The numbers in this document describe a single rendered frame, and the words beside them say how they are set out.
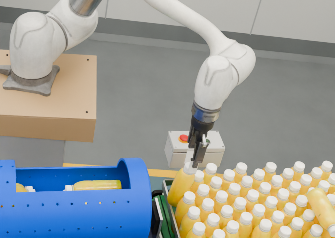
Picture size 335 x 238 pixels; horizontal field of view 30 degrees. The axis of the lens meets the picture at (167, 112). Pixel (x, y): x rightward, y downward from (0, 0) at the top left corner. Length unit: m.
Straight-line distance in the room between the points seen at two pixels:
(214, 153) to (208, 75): 0.54
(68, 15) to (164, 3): 0.55
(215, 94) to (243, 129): 2.38
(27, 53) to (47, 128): 0.28
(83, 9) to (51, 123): 0.44
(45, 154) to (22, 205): 0.68
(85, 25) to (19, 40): 0.26
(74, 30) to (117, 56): 2.29
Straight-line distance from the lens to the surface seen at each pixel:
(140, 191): 1.93
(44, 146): 2.50
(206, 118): 1.96
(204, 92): 1.89
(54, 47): 2.35
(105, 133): 3.96
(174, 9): 1.94
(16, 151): 2.53
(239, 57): 1.99
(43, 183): 2.14
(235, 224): 2.11
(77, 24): 2.37
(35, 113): 2.32
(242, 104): 4.48
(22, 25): 2.29
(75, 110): 2.34
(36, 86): 2.40
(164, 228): 2.28
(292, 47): 5.17
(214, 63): 1.87
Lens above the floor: 2.59
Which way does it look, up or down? 38 degrees down
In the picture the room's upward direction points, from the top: 13 degrees clockwise
